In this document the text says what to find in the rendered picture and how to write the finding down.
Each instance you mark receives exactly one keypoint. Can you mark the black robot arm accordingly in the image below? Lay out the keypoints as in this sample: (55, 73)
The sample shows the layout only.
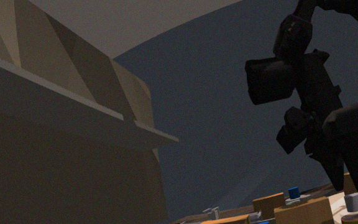
(275, 78)

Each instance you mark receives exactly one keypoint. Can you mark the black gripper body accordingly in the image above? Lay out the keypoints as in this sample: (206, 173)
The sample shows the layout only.
(336, 122)

